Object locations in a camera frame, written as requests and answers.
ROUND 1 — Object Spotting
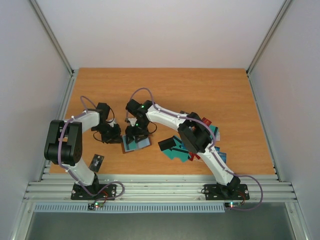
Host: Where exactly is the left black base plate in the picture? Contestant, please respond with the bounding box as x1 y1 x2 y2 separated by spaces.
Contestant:
70 183 117 200

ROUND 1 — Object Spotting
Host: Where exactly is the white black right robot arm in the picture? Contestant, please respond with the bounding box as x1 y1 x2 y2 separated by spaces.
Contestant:
125 99 241 200

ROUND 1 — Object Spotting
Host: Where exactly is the teal magnetic stripe card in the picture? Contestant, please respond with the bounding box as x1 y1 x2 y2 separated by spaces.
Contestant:
162 145 190 163

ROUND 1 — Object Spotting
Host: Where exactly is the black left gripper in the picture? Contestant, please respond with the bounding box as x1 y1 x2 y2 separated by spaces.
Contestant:
94 122 124 144

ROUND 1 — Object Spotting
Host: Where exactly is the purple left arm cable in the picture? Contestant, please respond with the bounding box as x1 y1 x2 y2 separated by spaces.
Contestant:
57 95 126 201

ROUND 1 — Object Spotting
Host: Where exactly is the teal striped card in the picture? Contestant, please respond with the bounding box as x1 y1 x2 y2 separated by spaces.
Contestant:
209 125 221 141

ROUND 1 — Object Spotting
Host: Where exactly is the aluminium right corner post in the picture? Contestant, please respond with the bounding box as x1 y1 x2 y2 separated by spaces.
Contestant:
246 0 294 78

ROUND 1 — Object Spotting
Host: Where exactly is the aluminium front rail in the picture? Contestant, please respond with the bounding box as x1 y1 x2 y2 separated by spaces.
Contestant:
23 174 297 203

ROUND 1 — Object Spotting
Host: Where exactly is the slotted grey cable duct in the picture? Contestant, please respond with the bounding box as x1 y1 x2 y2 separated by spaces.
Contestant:
34 202 225 214

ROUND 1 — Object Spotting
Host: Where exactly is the black VIP card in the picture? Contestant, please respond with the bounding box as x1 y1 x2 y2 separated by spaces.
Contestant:
89 154 105 173

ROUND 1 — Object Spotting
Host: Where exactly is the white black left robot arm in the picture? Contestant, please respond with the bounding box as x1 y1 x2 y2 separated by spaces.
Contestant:
44 102 123 199

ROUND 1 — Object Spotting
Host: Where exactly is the black magnetic stripe card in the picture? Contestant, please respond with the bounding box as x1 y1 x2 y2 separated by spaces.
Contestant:
158 137 176 152

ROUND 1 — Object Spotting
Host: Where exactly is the aluminium left corner post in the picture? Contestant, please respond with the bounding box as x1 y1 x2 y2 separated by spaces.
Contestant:
28 0 74 77

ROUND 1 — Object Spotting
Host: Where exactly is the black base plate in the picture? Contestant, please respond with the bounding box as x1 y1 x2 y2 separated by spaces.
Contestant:
70 183 117 200
201 184 250 201

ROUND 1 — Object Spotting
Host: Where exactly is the brown leather card holder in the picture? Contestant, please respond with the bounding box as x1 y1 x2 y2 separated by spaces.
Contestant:
121 135 152 154

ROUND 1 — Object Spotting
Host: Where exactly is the aluminium corner post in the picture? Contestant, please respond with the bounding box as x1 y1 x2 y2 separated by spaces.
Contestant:
246 0 294 78
28 0 74 77

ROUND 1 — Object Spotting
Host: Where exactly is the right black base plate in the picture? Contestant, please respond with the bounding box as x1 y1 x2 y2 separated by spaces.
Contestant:
201 184 250 201

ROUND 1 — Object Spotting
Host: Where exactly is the blue card lower right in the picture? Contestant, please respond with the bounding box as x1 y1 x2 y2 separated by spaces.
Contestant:
218 151 227 164

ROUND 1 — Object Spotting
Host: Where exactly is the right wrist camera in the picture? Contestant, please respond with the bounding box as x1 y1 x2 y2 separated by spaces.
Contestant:
125 117 137 126

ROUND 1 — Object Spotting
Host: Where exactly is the red card near gripper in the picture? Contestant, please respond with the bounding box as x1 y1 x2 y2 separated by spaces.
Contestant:
202 117 212 127

